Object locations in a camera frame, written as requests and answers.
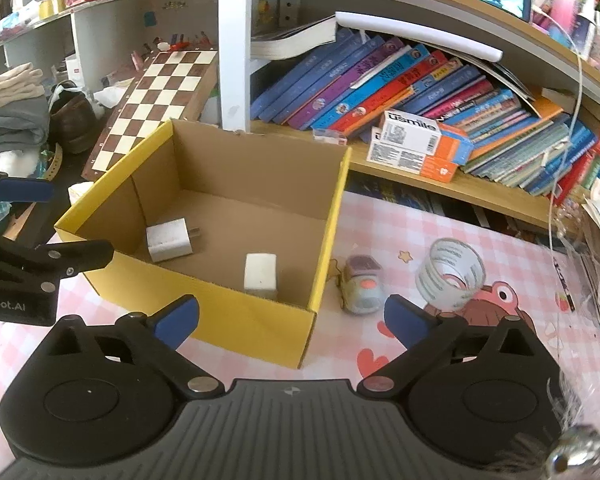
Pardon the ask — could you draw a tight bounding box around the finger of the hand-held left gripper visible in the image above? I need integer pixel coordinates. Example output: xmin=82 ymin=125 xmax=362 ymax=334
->
xmin=0 ymin=239 xmax=115 ymax=294
xmin=0 ymin=170 xmax=55 ymax=204

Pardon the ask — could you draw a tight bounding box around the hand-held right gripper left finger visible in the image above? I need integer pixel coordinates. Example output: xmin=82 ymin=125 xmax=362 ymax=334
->
xmin=30 ymin=294 xmax=227 ymax=402

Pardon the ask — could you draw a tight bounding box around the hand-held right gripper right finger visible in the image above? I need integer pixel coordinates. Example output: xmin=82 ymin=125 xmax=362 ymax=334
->
xmin=356 ymin=294 xmax=561 ymax=402

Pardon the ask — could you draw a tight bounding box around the yellow cardboard box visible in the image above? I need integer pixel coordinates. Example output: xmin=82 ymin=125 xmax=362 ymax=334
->
xmin=54 ymin=118 xmax=353 ymax=370

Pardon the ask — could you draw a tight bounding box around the white charger cube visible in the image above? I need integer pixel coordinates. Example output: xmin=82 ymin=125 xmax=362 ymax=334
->
xmin=146 ymin=217 xmax=202 ymax=263

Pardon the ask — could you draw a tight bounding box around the small white box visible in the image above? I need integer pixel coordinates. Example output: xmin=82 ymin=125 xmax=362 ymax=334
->
xmin=243 ymin=253 xmax=279 ymax=297

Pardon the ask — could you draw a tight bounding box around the clear tape roll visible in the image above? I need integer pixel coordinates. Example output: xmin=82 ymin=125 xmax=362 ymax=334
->
xmin=415 ymin=238 xmax=487 ymax=311

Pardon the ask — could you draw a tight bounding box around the grey toy car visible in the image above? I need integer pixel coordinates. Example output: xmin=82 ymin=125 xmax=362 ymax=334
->
xmin=339 ymin=255 xmax=383 ymax=315

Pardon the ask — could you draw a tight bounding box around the pink printed desk mat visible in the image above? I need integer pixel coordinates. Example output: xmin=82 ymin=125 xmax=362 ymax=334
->
xmin=0 ymin=190 xmax=600 ymax=466

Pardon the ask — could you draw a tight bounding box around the folded clothes pile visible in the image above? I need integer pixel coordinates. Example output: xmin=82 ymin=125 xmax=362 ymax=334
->
xmin=0 ymin=62 xmax=50 ymax=157

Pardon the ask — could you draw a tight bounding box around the brown shoe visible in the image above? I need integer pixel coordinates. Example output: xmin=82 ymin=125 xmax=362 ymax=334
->
xmin=49 ymin=94 xmax=99 ymax=155

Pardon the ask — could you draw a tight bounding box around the brown white checkerboard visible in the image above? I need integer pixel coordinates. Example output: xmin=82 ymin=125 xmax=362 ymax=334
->
xmin=81 ymin=50 xmax=220 ymax=181

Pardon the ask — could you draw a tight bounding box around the white orange toothpaste box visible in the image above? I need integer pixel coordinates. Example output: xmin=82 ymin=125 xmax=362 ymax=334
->
xmin=367 ymin=127 xmax=458 ymax=183
xmin=378 ymin=110 xmax=475 ymax=166

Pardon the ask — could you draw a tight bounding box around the black patterned pen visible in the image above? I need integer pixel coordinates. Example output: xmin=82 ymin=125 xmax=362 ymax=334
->
xmin=554 ymin=255 xmax=577 ymax=313

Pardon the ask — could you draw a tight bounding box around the white side shelf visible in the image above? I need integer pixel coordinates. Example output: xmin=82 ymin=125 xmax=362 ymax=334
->
xmin=0 ymin=0 xmax=221 ymax=126

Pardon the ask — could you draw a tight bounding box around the small white red card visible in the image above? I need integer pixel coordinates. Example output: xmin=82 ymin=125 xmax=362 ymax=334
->
xmin=312 ymin=127 xmax=348 ymax=146

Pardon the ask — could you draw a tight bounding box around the row of colourful books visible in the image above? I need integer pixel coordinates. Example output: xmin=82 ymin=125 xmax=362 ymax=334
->
xmin=250 ymin=30 xmax=600 ymax=206

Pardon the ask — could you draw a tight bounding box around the white wooden bookshelf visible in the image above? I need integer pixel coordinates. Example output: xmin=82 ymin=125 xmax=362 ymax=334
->
xmin=217 ymin=0 xmax=600 ymax=236

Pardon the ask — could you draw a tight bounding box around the white booklet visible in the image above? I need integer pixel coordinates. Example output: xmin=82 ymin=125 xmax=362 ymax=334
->
xmin=334 ymin=10 xmax=504 ymax=63

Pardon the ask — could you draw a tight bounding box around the bead bracelet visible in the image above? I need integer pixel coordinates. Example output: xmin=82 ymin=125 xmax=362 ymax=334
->
xmin=552 ymin=200 xmax=588 ymax=241

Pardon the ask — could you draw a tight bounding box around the white cable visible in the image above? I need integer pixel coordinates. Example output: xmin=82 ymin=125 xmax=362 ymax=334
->
xmin=530 ymin=4 xmax=587 ymax=266

